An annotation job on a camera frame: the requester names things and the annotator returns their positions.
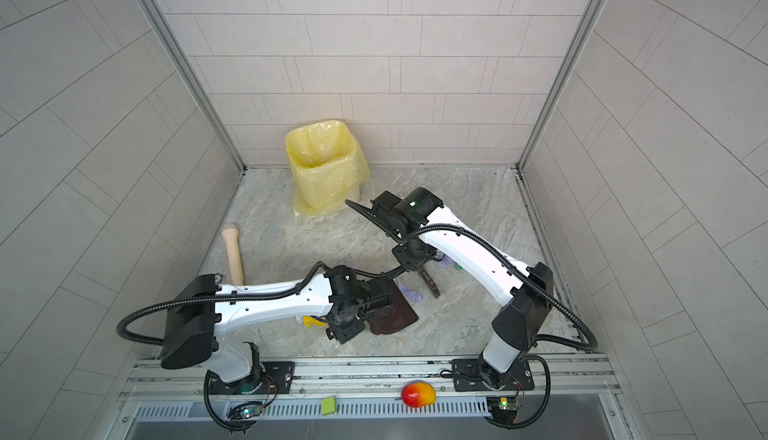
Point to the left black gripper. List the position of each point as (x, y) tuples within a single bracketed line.
[(372, 297)]

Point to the purple paper scrap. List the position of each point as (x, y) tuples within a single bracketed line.
[(411, 295), (447, 262)]

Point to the right circuit board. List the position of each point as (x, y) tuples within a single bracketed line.
[(503, 411)]

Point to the dark brown dustpan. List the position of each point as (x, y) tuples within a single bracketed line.
[(395, 317)]

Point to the aluminium rail frame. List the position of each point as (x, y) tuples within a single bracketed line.
[(370, 387)]

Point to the purple paper scrap far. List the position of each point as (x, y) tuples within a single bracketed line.
[(411, 295)]

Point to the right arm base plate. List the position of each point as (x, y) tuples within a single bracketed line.
[(465, 374)]

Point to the green foam cube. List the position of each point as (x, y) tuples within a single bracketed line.
[(328, 406)]

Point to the red yellow toy mango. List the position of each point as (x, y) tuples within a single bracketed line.
[(418, 394)]

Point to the left circuit board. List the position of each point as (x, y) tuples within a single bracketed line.
[(247, 411)]

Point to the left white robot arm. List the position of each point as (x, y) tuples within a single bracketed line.
[(195, 328)]

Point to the vertical aluminium corner post left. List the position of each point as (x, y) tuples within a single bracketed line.
[(172, 47)]

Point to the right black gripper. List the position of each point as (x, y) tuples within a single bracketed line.
[(409, 264)]

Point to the vertical aluminium corner post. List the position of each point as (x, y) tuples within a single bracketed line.
[(585, 27), (172, 47)]

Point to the yellow paper scrap left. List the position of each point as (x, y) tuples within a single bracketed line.
[(309, 321)]

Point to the yellow bagged trash bin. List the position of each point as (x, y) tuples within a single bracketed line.
[(328, 167)]

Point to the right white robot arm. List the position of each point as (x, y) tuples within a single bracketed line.
[(421, 224)]

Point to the purple paper scrap right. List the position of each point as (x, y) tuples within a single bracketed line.
[(447, 262)]

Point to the vertical aluminium corner post right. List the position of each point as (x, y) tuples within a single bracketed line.
[(585, 27)]

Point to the brown hand brush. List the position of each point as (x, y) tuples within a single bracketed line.
[(430, 282)]

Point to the circuit board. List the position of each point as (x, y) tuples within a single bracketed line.
[(247, 411), (503, 411)]

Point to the beige wooden pestle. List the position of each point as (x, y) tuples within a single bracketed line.
[(230, 236)]

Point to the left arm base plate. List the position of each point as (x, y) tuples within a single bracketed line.
[(269, 378)]

